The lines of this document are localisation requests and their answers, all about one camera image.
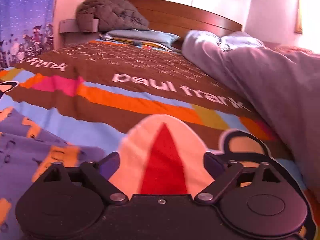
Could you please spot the purple pants with orange print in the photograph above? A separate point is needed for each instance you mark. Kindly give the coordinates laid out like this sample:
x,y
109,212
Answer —
x,y
37,155

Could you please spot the small grey object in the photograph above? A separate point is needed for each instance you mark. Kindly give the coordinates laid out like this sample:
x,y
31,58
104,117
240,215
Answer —
x,y
137,42

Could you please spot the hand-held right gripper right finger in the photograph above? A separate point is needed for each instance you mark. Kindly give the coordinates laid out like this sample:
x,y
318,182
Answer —
x,y
213,165

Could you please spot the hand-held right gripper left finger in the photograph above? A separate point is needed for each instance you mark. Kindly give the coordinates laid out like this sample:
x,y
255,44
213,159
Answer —
x,y
110,166

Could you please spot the lilac duvet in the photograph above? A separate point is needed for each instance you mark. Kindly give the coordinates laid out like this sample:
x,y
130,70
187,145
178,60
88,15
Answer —
x,y
270,80

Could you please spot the colourful printed bedspread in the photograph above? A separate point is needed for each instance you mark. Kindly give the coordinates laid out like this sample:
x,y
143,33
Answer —
x,y
140,92

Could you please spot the blue starry printed curtain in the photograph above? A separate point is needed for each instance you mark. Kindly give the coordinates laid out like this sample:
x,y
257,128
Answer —
x,y
25,25

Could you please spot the framed wall picture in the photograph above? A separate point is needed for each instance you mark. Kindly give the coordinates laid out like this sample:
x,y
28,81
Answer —
x,y
299,15

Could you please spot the floral blanket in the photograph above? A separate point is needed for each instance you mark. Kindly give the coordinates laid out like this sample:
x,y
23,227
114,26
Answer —
x,y
292,49

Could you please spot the wooden headboard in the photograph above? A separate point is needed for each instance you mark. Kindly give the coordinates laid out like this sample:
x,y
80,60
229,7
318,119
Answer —
x,y
190,17

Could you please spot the pale blue pillow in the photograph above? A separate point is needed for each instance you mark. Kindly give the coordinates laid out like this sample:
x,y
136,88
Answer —
x,y
240,41

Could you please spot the grey nightstand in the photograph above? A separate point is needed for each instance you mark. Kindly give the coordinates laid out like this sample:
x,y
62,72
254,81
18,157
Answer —
x,y
72,31

